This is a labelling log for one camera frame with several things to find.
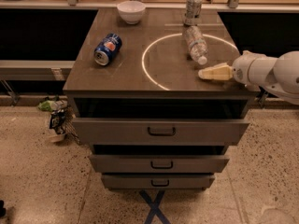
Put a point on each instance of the grey drawer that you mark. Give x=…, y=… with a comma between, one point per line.
x=160, y=132
x=151, y=164
x=163, y=181

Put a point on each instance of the top grey drawer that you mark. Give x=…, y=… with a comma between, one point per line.
x=160, y=132

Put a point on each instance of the silver upright drink can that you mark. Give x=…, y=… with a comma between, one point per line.
x=192, y=12

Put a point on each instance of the black snack bag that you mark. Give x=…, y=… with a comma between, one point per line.
x=57, y=119

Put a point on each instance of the white ceramic bowl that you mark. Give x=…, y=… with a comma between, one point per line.
x=131, y=11

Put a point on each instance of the blue soda can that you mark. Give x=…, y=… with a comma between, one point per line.
x=107, y=49

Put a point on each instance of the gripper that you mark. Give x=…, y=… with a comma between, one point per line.
x=242, y=71

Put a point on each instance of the grey drawer cabinet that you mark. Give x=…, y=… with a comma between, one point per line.
x=151, y=77

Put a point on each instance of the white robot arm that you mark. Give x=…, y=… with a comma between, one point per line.
x=278, y=76

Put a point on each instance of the green snack bag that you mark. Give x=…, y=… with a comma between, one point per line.
x=50, y=105

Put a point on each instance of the middle grey drawer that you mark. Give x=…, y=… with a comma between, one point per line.
x=151, y=164

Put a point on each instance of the bottom grey drawer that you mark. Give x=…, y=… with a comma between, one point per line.
x=163, y=181

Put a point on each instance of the small white floor bowl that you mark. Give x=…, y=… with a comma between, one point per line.
x=57, y=138

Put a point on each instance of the clear plastic water bottle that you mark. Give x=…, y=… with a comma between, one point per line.
x=196, y=44

